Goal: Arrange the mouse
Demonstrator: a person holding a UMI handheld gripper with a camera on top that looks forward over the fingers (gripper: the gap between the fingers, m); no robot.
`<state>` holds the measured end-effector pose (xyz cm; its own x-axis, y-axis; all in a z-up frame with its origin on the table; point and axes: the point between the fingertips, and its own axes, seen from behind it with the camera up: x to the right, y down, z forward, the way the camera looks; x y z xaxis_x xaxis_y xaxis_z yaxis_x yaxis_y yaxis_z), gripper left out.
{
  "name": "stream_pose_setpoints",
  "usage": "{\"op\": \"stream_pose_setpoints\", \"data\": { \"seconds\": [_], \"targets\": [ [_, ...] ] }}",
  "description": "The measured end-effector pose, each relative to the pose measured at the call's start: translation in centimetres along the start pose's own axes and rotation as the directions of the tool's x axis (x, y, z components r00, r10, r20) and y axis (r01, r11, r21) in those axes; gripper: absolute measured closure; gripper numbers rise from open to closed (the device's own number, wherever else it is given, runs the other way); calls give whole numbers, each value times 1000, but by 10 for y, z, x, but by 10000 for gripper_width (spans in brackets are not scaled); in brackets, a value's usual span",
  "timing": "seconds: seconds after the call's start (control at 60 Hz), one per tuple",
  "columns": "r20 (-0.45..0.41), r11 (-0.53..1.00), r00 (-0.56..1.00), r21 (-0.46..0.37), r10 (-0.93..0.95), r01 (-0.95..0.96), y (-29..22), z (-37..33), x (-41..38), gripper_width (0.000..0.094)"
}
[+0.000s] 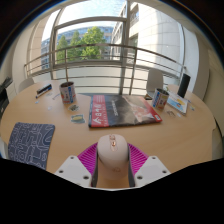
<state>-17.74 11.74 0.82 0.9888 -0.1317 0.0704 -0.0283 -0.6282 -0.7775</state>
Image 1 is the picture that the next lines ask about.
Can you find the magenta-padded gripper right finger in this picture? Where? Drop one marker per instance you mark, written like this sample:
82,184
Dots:
151,168

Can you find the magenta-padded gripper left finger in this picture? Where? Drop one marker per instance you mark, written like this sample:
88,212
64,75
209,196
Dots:
74,168

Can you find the beige computer mouse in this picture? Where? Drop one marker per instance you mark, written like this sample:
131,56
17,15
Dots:
112,156

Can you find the blue patterned mouse pad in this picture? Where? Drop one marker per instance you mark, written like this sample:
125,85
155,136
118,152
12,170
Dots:
30,143

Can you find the yellow and green sticker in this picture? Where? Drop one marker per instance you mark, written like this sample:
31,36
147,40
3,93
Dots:
77,118

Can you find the grey green sticker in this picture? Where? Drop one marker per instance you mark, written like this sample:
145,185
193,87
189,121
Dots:
73,107

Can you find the red and grey magazine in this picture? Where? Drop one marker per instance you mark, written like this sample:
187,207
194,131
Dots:
123,110

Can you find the white and blue leaflet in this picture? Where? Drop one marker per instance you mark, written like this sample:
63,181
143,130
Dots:
177,102

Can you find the blue and white marker pen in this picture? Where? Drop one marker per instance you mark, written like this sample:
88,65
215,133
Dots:
41,94

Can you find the black whiteboard eraser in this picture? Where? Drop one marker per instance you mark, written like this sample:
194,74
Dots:
45,88

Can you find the white chair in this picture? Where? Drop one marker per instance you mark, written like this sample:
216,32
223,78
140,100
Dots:
26,84
155,80

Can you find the metal balcony railing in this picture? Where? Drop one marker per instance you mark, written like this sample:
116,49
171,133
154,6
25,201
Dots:
100,62

